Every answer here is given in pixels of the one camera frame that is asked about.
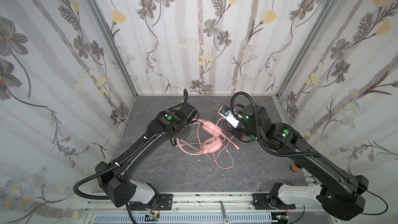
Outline pink headphones with cable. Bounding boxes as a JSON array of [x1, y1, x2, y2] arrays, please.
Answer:
[[176, 119, 240, 170]]

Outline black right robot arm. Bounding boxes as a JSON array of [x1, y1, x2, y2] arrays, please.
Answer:
[[230, 92, 369, 221]]

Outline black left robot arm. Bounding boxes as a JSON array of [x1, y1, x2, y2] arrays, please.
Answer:
[[73, 90, 199, 207]]

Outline brown tape roll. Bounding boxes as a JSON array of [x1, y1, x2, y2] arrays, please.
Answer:
[[291, 162, 303, 172]]

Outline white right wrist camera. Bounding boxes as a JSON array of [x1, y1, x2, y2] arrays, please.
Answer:
[[218, 105, 243, 128]]

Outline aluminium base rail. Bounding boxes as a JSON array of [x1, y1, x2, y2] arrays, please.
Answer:
[[83, 192, 341, 224]]

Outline white perforated cable duct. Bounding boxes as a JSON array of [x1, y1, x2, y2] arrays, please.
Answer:
[[91, 212, 278, 224]]

